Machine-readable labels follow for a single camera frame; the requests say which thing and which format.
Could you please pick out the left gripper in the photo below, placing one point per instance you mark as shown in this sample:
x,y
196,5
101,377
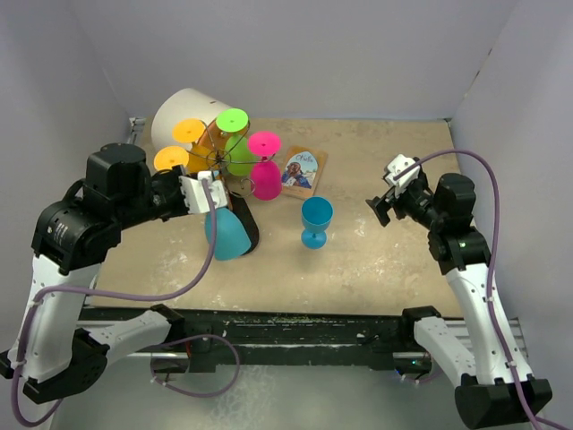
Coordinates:
x,y
172,176

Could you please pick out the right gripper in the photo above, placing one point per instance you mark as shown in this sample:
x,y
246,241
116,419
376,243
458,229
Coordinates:
x,y
398,202

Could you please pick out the orange wine glass back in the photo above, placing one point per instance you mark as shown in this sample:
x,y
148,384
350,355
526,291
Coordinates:
x,y
171,156

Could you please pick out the orange wine glass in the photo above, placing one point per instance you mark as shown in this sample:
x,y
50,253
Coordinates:
x,y
171,156
194,133

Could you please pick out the orange wine glass front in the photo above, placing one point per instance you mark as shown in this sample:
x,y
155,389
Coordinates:
x,y
194,133

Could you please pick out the blue wine glass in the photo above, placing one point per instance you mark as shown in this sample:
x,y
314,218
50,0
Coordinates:
x,y
232,240
317,213

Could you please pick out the blue wine glass front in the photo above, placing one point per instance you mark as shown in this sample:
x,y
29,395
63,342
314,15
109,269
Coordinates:
x,y
232,240

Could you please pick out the green wine glass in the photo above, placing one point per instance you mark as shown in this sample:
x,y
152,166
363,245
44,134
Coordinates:
x,y
234,122

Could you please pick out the pink wine glass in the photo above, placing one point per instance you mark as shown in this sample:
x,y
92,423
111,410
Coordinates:
x,y
265,175

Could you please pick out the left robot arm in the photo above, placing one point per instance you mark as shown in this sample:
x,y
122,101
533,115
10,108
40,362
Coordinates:
x,y
70,243

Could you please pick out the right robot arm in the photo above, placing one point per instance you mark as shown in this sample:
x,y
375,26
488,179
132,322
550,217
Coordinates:
x,y
493,384

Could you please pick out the metal wine glass rack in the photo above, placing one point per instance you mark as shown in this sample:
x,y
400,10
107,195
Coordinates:
x,y
238,188

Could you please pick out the orange picture book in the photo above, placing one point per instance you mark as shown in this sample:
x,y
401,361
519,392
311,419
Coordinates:
x,y
302,171

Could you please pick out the white cylinder container orange lid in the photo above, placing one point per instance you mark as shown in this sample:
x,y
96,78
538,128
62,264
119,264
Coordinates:
x,y
184,104

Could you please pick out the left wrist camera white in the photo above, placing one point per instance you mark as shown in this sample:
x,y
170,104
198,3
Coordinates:
x,y
200,191

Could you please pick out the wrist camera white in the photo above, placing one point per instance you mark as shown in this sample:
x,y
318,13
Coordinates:
x,y
400,173
200,191

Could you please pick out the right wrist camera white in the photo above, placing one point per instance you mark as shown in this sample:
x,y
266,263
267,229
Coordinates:
x,y
400,173

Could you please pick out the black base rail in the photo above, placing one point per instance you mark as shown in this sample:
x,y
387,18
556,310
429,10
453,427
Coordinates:
x,y
380,343

